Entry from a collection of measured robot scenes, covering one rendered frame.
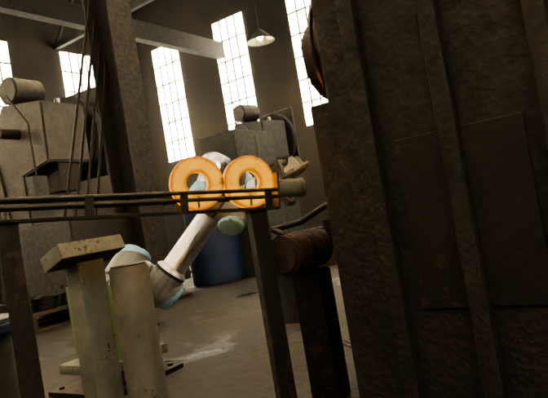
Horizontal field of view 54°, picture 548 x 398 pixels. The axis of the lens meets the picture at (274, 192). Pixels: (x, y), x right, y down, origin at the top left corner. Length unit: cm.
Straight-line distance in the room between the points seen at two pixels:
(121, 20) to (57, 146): 244
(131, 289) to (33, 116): 562
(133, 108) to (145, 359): 340
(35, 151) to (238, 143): 272
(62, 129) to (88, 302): 549
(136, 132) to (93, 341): 320
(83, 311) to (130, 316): 17
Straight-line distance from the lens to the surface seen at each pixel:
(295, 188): 162
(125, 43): 508
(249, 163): 159
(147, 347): 174
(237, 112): 1032
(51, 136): 709
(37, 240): 505
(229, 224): 194
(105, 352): 187
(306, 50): 193
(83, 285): 182
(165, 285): 250
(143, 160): 483
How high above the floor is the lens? 60
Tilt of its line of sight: 2 degrees up
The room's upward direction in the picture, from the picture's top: 10 degrees counter-clockwise
